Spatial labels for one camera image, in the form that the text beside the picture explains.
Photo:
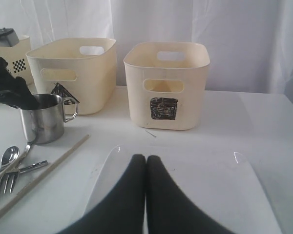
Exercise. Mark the stainless steel spoon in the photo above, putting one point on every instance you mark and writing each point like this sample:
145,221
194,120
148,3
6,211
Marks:
10,154

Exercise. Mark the stainless steel knife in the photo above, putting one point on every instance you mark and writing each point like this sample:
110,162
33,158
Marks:
30,168

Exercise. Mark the white square plate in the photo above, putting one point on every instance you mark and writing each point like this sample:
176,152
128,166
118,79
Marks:
219,181

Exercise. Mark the wooden chopstick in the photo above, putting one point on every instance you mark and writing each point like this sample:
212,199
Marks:
58,151
13,164

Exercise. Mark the cream bin with black square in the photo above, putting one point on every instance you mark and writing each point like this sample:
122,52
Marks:
166,84

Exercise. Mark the stainless steel mug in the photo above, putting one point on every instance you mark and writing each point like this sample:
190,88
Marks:
46,123

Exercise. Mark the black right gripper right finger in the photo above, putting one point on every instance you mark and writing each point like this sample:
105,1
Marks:
169,210

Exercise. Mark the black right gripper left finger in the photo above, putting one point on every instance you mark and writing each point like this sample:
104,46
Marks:
121,211

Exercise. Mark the stainless steel fork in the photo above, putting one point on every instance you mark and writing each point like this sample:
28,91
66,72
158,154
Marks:
8,181

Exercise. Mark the cream bin with black triangle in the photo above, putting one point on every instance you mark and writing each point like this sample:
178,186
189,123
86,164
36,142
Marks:
81,68

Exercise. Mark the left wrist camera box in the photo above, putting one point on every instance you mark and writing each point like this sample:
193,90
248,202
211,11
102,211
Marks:
8,37

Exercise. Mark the cream bin with black circle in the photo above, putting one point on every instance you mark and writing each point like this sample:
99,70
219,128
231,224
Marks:
16,58

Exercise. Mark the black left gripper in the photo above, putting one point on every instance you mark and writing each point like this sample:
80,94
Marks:
14,91

